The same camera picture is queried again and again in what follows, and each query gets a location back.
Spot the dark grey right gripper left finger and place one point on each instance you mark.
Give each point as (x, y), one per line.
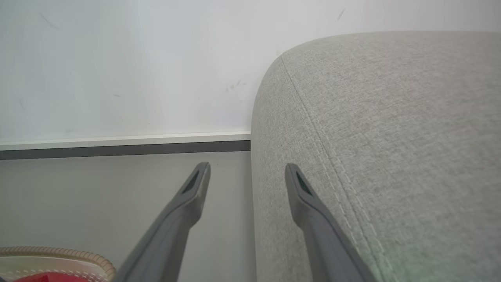
(172, 227)

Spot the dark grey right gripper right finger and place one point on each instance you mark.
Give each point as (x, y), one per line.
(319, 231)

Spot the woven beige laundry basket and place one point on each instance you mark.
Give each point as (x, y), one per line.
(70, 260)

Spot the red clothing item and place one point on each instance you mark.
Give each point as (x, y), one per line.
(43, 278)

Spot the white and grey baseboard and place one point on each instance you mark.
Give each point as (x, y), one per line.
(125, 145)

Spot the light grey fabric sofa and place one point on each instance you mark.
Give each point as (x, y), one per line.
(383, 156)

